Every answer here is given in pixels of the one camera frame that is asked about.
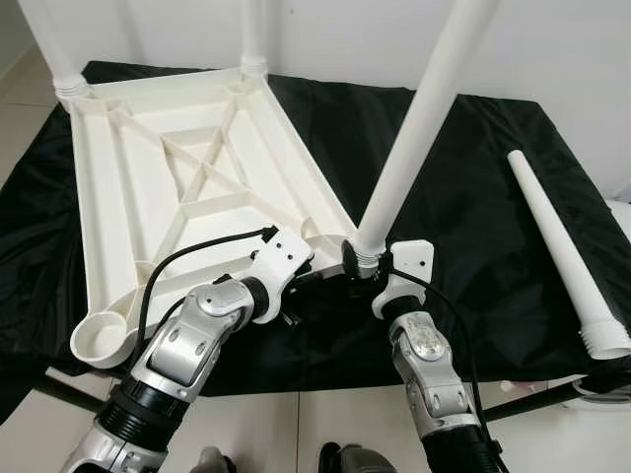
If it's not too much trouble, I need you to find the white plastic table leg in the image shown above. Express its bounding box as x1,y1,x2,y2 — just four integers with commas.
506,150,631,361
240,0,272,78
350,0,502,277
18,0,90,98

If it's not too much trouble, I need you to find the black table cloth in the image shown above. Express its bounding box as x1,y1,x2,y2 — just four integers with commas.
0,61,631,425

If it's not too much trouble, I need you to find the grey right robot foot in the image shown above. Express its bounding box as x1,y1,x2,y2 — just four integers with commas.
317,443,395,473

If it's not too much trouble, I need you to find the grey robot foot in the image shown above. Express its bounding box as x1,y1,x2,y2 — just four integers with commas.
317,443,395,473
192,445,233,473

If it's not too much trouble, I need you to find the pink plastic object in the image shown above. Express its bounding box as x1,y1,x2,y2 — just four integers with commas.
498,379,553,395

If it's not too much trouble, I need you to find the grey left robot foot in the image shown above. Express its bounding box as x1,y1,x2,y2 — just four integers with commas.
192,445,233,473

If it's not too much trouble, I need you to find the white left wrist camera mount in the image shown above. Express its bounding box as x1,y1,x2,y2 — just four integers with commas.
245,229,315,324

